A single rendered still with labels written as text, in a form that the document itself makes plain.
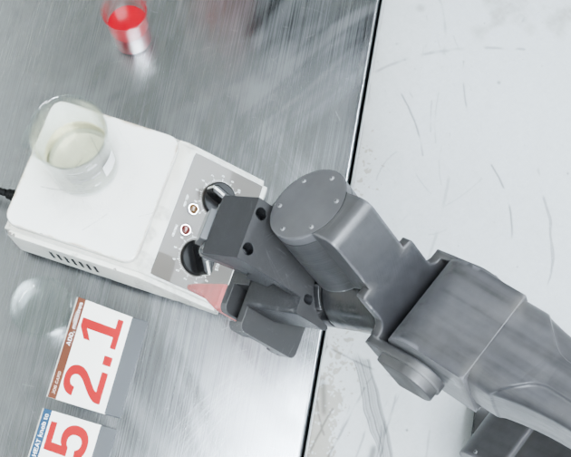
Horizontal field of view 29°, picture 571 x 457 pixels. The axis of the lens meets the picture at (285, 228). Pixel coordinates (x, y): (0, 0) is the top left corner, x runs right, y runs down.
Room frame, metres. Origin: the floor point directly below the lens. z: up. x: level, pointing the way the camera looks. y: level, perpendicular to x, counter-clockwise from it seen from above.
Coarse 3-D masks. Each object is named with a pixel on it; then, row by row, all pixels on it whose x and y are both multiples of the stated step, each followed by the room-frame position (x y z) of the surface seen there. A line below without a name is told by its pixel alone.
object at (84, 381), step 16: (80, 320) 0.18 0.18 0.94; (96, 320) 0.18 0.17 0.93; (112, 320) 0.18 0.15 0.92; (80, 336) 0.16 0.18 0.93; (96, 336) 0.17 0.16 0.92; (112, 336) 0.17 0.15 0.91; (80, 352) 0.15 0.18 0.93; (96, 352) 0.15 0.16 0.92; (112, 352) 0.16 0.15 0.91; (80, 368) 0.14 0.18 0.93; (96, 368) 0.14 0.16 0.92; (64, 384) 0.12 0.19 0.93; (80, 384) 0.12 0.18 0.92; (96, 384) 0.13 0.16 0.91; (80, 400) 0.11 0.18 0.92; (96, 400) 0.11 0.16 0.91
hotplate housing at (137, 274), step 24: (168, 192) 0.29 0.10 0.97; (264, 192) 0.31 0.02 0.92; (168, 216) 0.27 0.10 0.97; (24, 240) 0.24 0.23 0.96; (48, 240) 0.24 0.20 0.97; (72, 264) 0.23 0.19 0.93; (96, 264) 0.22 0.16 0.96; (120, 264) 0.22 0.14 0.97; (144, 264) 0.22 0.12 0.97; (144, 288) 0.21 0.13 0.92; (168, 288) 0.21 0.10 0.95; (216, 312) 0.19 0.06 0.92
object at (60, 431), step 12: (60, 420) 0.09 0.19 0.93; (72, 420) 0.09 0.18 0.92; (48, 432) 0.08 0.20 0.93; (60, 432) 0.08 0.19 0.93; (72, 432) 0.08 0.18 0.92; (84, 432) 0.08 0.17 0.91; (48, 444) 0.07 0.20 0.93; (60, 444) 0.07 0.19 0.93; (72, 444) 0.07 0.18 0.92; (84, 444) 0.07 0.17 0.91; (48, 456) 0.06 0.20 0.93; (60, 456) 0.06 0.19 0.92; (72, 456) 0.06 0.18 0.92; (84, 456) 0.06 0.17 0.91
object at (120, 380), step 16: (96, 304) 0.20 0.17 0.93; (128, 320) 0.19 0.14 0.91; (144, 320) 0.19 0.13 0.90; (64, 336) 0.16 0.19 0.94; (128, 336) 0.17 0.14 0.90; (128, 352) 0.16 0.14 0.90; (112, 368) 0.14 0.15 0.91; (128, 368) 0.14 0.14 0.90; (112, 384) 0.13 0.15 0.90; (128, 384) 0.13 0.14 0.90; (64, 400) 0.11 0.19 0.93; (112, 400) 0.11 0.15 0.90
